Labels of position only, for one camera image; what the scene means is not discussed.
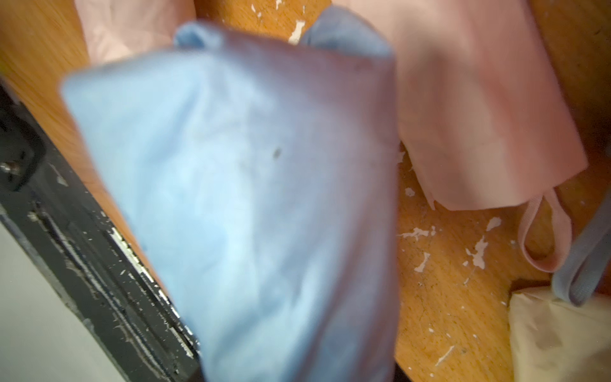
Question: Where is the blue umbrella front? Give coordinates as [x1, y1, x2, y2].
[61, 6, 400, 381]

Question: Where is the blue umbrella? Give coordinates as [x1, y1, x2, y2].
[61, 6, 400, 381]
[551, 189, 610, 307]

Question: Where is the pink umbrella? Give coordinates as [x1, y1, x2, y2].
[74, 0, 197, 65]
[342, 0, 588, 273]

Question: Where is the blue umbrella back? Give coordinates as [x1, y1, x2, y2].
[551, 189, 610, 307]

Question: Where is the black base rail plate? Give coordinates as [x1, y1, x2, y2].
[1, 86, 203, 381]

